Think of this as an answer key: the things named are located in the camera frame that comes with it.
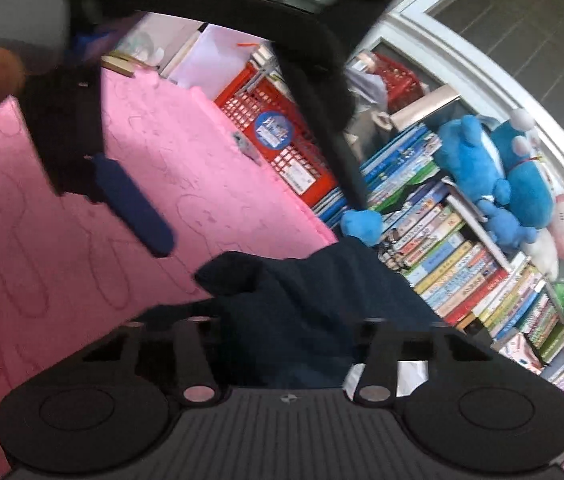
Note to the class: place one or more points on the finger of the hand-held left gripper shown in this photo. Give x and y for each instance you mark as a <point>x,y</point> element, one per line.
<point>136,210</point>

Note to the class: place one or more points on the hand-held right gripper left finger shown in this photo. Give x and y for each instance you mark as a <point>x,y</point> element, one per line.
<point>191,350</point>

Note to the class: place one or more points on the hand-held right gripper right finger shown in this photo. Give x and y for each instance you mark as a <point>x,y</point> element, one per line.
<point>379,355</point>

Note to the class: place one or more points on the navy and white jacket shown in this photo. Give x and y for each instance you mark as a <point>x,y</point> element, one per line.
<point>302,310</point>

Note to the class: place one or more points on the flat book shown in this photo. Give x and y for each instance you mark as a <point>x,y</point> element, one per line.
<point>117,66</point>

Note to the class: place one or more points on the pink blanket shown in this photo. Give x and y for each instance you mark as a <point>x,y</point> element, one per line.
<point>61,260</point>

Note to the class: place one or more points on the clear glass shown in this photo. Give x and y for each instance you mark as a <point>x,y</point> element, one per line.
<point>141,50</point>

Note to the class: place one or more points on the row of books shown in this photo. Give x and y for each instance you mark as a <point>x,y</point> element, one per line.
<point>462,270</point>

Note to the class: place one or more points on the small grey object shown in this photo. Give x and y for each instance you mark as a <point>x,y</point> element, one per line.
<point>247,150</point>

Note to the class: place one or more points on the blue pompom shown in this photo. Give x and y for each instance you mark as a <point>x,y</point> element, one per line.
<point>362,225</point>

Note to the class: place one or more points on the red basket with round label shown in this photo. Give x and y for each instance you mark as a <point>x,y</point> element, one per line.
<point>242,95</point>

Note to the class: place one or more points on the white board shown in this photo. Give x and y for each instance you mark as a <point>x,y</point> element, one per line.
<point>211,60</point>

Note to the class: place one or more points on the blue plush toy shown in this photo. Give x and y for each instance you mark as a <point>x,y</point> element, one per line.
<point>472,160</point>

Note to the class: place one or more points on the beige board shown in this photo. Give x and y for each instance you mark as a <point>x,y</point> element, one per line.
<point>427,107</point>

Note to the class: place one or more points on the grey cloth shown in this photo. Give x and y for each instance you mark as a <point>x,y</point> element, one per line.
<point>367,90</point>

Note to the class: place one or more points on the red plastic basket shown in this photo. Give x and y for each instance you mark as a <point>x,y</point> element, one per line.
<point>402,80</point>

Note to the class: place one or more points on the white-framed window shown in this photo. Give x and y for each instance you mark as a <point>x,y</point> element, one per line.
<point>537,35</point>

